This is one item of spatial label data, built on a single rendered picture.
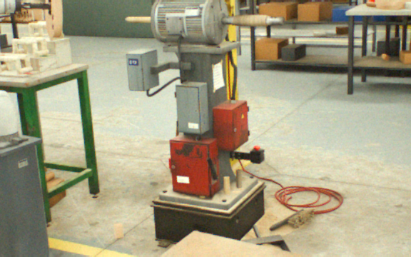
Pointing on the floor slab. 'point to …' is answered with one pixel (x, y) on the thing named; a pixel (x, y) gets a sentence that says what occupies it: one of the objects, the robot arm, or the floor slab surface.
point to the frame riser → (206, 220)
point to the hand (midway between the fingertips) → (48, 6)
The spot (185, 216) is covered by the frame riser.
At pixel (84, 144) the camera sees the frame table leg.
